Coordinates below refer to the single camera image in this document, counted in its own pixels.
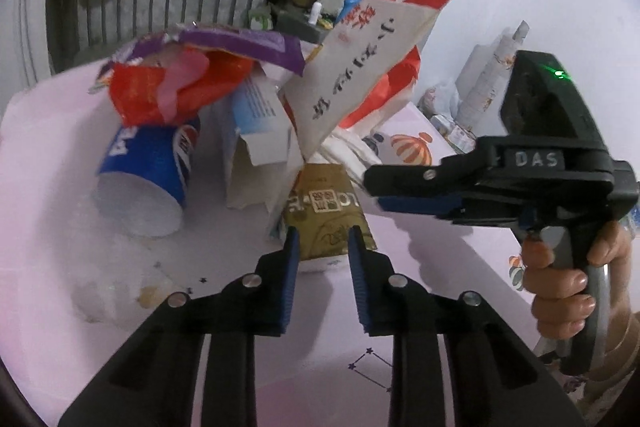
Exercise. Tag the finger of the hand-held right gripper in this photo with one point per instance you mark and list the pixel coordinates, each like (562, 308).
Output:
(400, 182)
(415, 205)

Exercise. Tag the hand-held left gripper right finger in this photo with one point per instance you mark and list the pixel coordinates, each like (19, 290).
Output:
(357, 277)

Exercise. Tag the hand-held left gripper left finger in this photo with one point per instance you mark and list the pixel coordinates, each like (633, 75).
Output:
(291, 277)

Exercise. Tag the gold packet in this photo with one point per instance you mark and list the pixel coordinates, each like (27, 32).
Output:
(320, 207)

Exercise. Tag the white paper bag red print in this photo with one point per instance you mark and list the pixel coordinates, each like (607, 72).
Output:
(360, 72)

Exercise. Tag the white and blue carton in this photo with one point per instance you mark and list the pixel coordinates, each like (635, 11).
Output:
(260, 107)

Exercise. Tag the purple snack bag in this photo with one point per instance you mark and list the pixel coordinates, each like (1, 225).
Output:
(240, 42)

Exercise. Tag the red snack bag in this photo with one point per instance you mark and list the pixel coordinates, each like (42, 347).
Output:
(140, 92)

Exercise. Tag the person's right hand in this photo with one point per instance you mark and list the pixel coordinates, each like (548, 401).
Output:
(555, 297)

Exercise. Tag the pile of printed cartons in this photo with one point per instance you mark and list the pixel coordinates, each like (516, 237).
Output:
(452, 132)

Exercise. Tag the red and white plastic bag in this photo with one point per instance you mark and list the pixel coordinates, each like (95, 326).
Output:
(395, 82)

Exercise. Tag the blue plastic bottle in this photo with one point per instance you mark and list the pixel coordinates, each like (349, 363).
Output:
(351, 7)

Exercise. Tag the blue paper cup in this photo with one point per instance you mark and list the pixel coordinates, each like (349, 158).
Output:
(145, 167)

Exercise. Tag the small white bottle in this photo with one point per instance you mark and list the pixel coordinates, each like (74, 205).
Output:
(316, 13)

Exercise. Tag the grey cabinet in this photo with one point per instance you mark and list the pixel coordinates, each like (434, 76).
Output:
(295, 24)

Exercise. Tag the green white packet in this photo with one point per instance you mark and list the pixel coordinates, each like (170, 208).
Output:
(260, 19)

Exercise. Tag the pink plastic wrapper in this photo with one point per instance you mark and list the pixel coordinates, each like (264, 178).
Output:
(185, 72)

